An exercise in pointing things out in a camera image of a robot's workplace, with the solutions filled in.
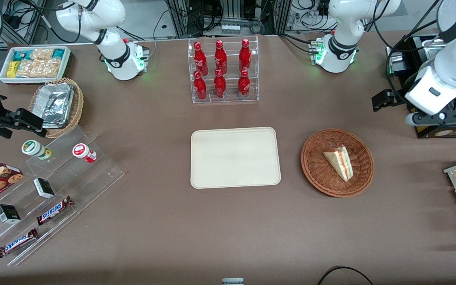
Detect green lid white cup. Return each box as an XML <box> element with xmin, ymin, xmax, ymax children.
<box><xmin>21</xmin><ymin>139</ymin><xmax>53</xmax><ymax>161</ymax></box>

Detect beige plastic tray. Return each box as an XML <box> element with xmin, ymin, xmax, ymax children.
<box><xmin>190</xmin><ymin>127</ymin><xmax>282</xmax><ymax>190</ymax></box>

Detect small black box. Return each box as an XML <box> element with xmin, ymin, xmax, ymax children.
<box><xmin>33</xmin><ymin>177</ymin><xmax>56</xmax><ymax>199</ymax></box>
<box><xmin>0</xmin><ymin>204</ymin><xmax>22</xmax><ymax>224</ymax></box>

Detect black cable loop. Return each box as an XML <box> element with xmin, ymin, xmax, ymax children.
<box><xmin>317</xmin><ymin>266</ymin><xmax>375</xmax><ymax>285</ymax></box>

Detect red cola bottle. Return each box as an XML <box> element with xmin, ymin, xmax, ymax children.
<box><xmin>239</xmin><ymin>38</ymin><xmax>252</xmax><ymax>74</ymax></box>
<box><xmin>193</xmin><ymin>70</ymin><xmax>208</xmax><ymax>101</ymax></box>
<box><xmin>214</xmin><ymin>40</ymin><xmax>228</xmax><ymax>75</ymax></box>
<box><xmin>213</xmin><ymin>68</ymin><xmax>227</xmax><ymax>99</ymax></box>
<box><xmin>237</xmin><ymin>69</ymin><xmax>251</xmax><ymax>100</ymax></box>
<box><xmin>194</xmin><ymin>42</ymin><xmax>209</xmax><ymax>76</ymax></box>

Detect large rice cracker bag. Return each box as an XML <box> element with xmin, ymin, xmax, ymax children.
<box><xmin>16</xmin><ymin>58</ymin><xmax>62</xmax><ymax>78</ymax></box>

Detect snickers chocolate bar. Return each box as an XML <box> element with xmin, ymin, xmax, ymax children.
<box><xmin>0</xmin><ymin>227</ymin><xmax>39</xmax><ymax>258</ymax></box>
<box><xmin>36</xmin><ymin>196</ymin><xmax>74</xmax><ymax>226</ymax></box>

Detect aluminium foil container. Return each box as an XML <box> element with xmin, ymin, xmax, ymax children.
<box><xmin>39</xmin><ymin>83</ymin><xmax>75</xmax><ymax>129</ymax></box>

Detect light wicker basket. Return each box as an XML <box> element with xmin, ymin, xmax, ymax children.
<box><xmin>28</xmin><ymin>77</ymin><xmax>84</xmax><ymax>139</ymax></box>

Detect white snack bin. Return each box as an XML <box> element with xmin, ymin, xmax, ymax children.
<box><xmin>0</xmin><ymin>46</ymin><xmax>72</xmax><ymax>85</ymax></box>

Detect red lid white cup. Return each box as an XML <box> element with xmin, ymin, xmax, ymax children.
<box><xmin>72</xmin><ymin>143</ymin><xmax>97</xmax><ymax>163</ymax></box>

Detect triangular sandwich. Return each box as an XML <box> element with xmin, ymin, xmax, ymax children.
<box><xmin>323</xmin><ymin>145</ymin><xmax>354</xmax><ymax>182</ymax></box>

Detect clear acrylic stepped display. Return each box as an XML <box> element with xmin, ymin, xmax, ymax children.
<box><xmin>0</xmin><ymin>126</ymin><xmax>125</xmax><ymax>267</ymax></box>

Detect small rice cracker bag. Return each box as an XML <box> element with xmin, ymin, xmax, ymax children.
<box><xmin>30</xmin><ymin>48</ymin><xmax>55</xmax><ymax>61</ymax></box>

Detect aluminium frame rack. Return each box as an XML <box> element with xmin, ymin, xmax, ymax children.
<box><xmin>164</xmin><ymin>0</ymin><xmax>293</xmax><ymax>38</ymax></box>

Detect brown wicker basket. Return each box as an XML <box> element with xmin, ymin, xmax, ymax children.
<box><xmin>300</xmin><ymin>128</ymin><xmax>374</xmax><ymax>198</ymax></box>

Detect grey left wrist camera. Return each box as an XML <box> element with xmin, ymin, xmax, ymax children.
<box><xmin>405</xmin><ymin>110</ymin><xmax>456</xmax><ymax>127</ymax></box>

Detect clear acrylic bottle rack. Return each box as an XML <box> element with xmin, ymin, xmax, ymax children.
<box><xmin>187</xmin><ymin>35</ymin><xmax>260</xmax><ymax>105</ymax></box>

